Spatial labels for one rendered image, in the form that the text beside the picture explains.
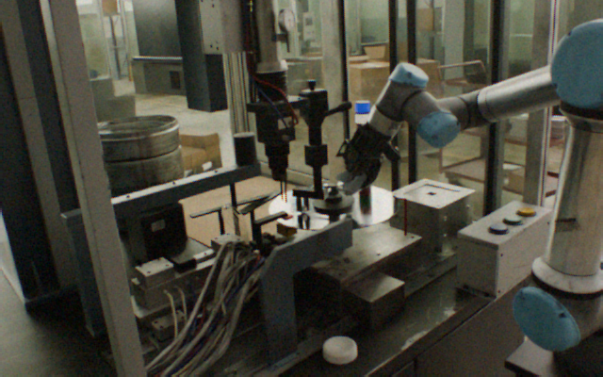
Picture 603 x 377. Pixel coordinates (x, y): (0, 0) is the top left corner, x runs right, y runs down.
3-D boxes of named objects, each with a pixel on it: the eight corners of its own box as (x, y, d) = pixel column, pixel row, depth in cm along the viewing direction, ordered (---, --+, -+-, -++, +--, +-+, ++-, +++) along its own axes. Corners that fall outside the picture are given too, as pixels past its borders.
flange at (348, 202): (316, 196, 138) (315, 188, 137) (357, 196, 135) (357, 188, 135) (308, 212, 127) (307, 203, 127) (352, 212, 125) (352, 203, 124)
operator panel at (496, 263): (510, 249, 144) (513, 200, 140) (547, 260, 136) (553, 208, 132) (454, 286, 127) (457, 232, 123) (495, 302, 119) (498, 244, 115)
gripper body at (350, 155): (333, 157, 123) (355, 116, 116) (359, 156, 128) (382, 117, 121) (350, 179, 118) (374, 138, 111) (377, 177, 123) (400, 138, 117)
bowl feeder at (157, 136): (168, 201, 204) (154, 111, 193) (207, 220, 181) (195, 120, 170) (91, 223, 185) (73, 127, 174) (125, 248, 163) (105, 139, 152)
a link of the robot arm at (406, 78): (415, 80, 103) (390, 57, 108) (389, 123, 109) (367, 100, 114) (439, 83, 108) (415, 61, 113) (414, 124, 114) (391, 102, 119)
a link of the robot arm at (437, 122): (480, 115, 103) (446, 85, 109) (440, 123, 98) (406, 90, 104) (464, 144, 108) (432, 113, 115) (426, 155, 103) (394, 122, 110)
